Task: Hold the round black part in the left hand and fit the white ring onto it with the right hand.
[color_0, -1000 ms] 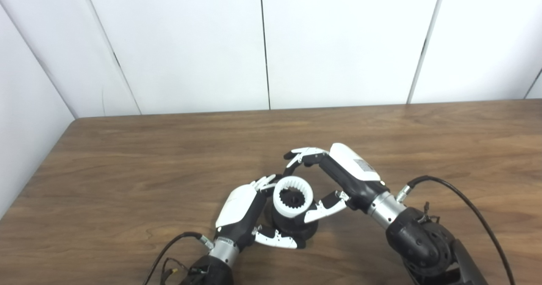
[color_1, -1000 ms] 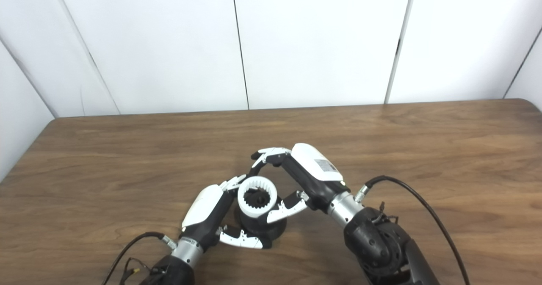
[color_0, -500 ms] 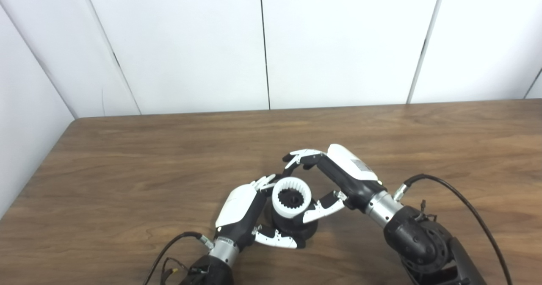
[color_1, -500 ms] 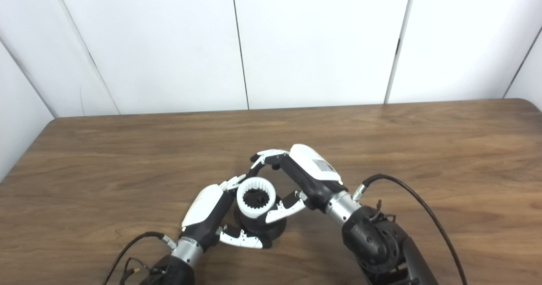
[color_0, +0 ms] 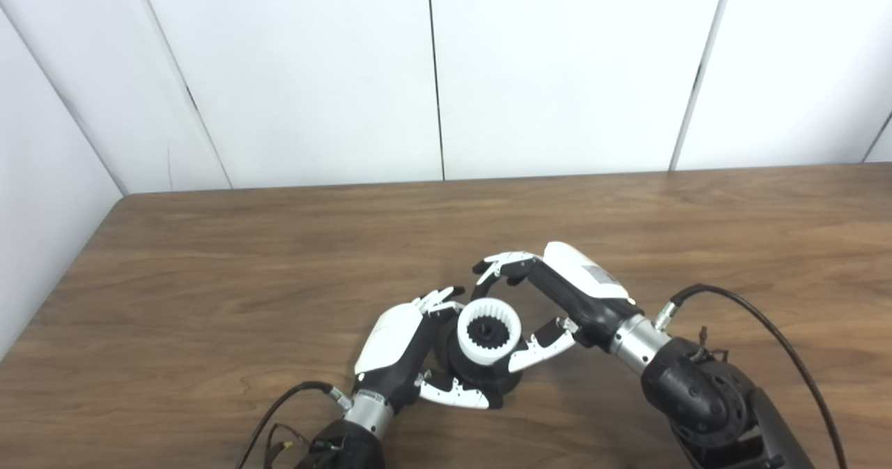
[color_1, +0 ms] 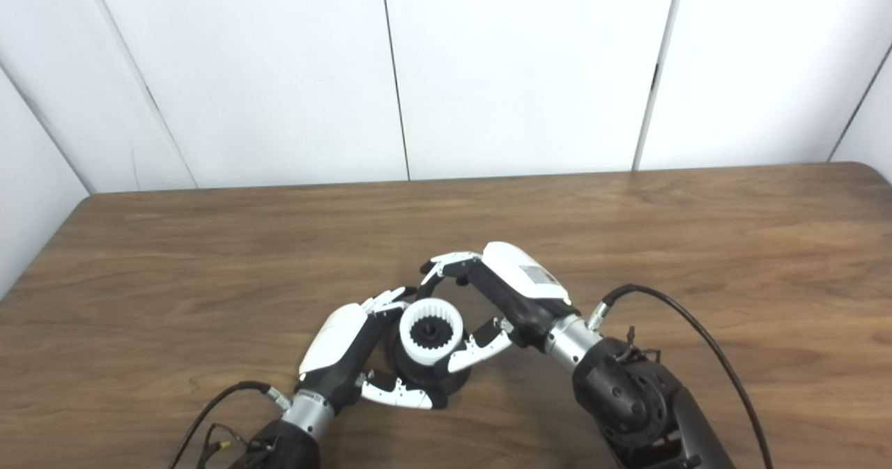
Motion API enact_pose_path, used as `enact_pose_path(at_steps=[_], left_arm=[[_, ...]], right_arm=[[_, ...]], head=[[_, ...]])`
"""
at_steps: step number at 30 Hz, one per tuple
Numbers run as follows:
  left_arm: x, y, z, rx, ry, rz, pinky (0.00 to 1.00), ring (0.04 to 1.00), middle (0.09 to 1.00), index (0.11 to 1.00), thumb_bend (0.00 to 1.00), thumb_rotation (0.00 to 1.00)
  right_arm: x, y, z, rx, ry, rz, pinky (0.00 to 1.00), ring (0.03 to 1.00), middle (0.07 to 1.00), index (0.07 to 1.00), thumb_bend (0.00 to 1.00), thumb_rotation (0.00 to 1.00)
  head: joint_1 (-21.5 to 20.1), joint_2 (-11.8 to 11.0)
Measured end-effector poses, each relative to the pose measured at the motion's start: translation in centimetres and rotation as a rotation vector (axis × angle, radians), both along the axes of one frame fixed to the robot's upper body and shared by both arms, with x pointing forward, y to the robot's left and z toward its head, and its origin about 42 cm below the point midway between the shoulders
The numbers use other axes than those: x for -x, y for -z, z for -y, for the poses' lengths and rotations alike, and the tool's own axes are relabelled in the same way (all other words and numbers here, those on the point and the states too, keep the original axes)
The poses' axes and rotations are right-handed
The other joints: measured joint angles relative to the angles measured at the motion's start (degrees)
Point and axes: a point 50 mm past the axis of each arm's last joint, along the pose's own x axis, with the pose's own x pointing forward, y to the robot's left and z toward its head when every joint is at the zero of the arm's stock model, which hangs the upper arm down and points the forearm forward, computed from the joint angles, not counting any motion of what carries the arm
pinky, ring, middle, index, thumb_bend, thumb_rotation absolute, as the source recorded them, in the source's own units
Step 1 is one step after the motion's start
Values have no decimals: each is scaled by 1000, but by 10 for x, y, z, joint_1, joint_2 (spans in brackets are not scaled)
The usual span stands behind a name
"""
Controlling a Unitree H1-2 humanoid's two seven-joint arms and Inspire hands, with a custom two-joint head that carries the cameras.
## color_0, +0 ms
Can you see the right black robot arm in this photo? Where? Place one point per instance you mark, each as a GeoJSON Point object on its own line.
{"type": "Point", "coordinates": [704, 392]}

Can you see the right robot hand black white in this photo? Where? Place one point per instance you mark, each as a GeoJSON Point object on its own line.
{"type": "Point", "coordinates": [585, 295]}

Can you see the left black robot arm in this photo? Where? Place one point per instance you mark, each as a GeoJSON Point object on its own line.
{"type": "Point", "coordinates": [348, 434]}

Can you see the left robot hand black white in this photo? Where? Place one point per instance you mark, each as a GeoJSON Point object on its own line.
{"type": "Point", "coordinates": [394, 347]}

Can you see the round black part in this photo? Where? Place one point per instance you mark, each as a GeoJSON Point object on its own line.
{"type": "Point", "coordinates": [488, 378]}

